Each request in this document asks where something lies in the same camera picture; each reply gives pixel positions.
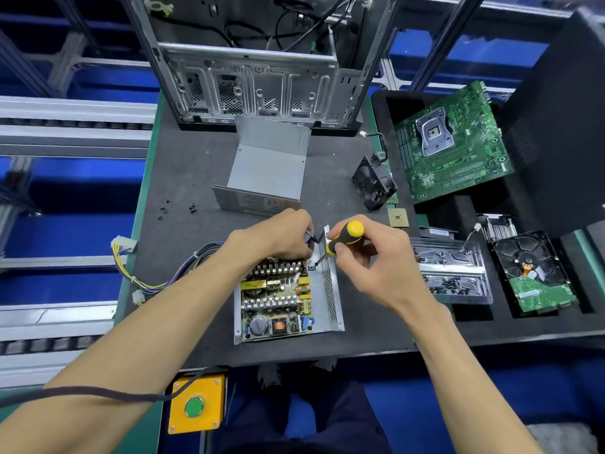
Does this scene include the person's right hand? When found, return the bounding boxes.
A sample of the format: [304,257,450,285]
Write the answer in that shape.
[326,217,431,318]

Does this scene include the person's left hand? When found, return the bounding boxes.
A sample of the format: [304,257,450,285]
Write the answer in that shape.
[227,207,318,265]

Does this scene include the yellow handled screwdriver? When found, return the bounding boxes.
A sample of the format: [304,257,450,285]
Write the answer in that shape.
[307,219,367,271]

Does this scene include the power supply metal base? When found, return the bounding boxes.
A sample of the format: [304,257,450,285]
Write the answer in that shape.
[231,224,346,344]

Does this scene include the small black screws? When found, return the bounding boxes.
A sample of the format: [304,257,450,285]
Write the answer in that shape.
[156,195,200,223]

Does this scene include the person's left forearm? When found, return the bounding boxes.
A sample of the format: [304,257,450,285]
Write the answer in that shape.
[0,231,285,454]

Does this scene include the person's right forearm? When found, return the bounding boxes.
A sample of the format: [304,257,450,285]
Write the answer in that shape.
[411,298,545,454]

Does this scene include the grey power supply cover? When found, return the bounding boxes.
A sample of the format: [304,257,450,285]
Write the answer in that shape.
[212,115,313,216]

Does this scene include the person's left shoe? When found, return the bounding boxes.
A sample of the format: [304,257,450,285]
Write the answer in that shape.
[257,362,283,388]

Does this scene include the person's dark trousers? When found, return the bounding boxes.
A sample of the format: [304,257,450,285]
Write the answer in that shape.
[212,364,393,454]

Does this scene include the clear plastic screw tray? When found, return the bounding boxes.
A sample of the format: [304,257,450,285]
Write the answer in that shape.
[408,236,495,305]

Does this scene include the black cooling fan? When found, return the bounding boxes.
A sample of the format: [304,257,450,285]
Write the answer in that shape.
[352,156,398,211]

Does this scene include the black foam work mat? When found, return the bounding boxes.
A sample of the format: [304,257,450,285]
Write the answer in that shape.
[113,99,422,370]

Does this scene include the silver heatsink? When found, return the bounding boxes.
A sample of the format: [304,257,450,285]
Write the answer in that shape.
[477,214,519,244]

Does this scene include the green motherboard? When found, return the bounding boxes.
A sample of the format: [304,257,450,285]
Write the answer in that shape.
[394,80,516,204]

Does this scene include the black hard disk drive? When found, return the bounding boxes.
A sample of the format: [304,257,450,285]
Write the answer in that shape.
[488,230,580,315]

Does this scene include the silver computer tower chassis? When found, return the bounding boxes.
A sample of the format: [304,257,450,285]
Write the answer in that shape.
[118,0,408,133]

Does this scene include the yellow button box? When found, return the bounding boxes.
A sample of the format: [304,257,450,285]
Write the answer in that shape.
[168,373,228,436]

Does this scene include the black foam parts tray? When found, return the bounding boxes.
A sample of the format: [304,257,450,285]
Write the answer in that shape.
[371,9,605,346]

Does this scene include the aluminium conveyor frame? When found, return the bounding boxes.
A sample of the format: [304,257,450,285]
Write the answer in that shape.
[0,0,605,384]

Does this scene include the thin black cable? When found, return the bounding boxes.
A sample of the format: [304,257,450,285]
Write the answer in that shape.
[0,366,214,407]

